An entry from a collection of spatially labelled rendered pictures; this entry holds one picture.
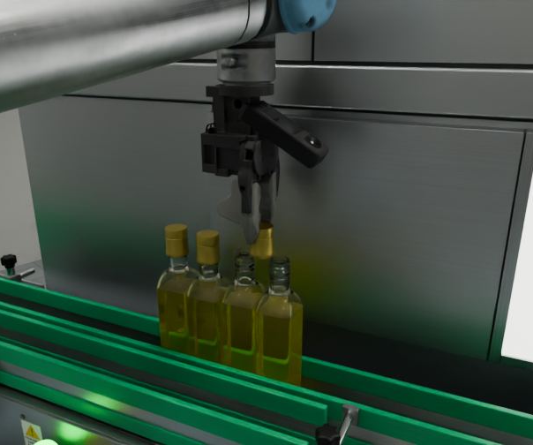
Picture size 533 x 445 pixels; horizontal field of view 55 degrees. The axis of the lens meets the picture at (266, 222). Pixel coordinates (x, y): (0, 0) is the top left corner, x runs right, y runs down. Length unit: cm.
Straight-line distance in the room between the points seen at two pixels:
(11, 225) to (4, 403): 283
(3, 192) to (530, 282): 331
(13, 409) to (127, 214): 39
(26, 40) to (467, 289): 65
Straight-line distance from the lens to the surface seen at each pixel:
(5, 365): 98
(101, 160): 106
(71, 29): 35
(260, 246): 71
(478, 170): 75
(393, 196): 77
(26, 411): 96
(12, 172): 370
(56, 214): 119
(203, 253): 76
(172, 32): 39
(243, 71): 65
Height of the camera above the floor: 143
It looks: 19 degrees down
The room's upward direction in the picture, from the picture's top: straight up
